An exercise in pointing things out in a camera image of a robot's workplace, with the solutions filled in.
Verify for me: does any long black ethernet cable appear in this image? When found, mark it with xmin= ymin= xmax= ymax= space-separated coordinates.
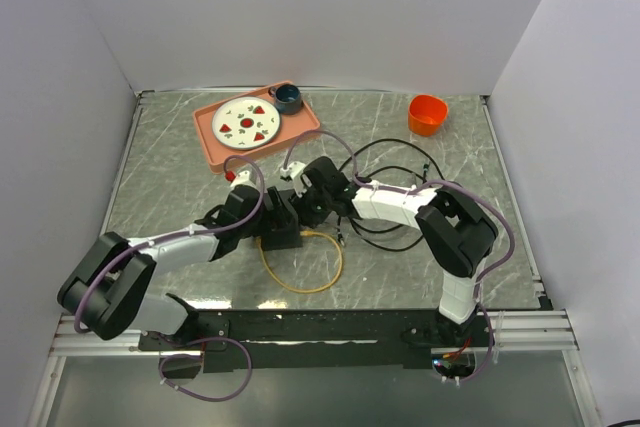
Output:
xmin=337 ymin=139 xmax=446 ymax=253

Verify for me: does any black network switch box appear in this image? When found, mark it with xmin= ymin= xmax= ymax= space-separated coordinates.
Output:
xmin=258 ymin=193 xmax=302 ymax=252

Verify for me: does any white plate with strawberries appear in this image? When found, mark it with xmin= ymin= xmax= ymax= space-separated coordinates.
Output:
xmin=211 ymin=96 xmax=282 ymax=151

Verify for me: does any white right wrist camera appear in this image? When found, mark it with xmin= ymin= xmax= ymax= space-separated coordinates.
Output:
xmin=280 ymin=161 xmax=307 ymax=198

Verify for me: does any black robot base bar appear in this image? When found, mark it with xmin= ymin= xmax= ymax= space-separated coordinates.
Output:
xmin=138 ymin=309 xmax=494 ymax=373

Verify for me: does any dark blue mug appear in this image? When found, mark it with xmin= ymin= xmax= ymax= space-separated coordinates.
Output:
xmin=269 ymin=83 xmax=302 ymax=115

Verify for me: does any yellow ethernet cable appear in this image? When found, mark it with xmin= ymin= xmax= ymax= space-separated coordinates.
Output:
xmin=255 ymin=229 xmax=345 ymax=295

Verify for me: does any orange plastic cup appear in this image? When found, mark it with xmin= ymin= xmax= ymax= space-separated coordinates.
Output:
xmin=408 ymin=94 xmax=449 ymax=137

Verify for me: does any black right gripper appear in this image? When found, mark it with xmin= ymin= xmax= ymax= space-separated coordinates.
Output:
xmin=286 ymin=179 xmax=332 ymax=230

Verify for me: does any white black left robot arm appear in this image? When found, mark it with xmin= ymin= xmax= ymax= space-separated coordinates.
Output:
xmin=57 ymin=184 xmax=301 ymax=349

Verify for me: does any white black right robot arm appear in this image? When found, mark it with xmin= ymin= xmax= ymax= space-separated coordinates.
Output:
xmin=280 ymin=156 xmax=498 ymax=346

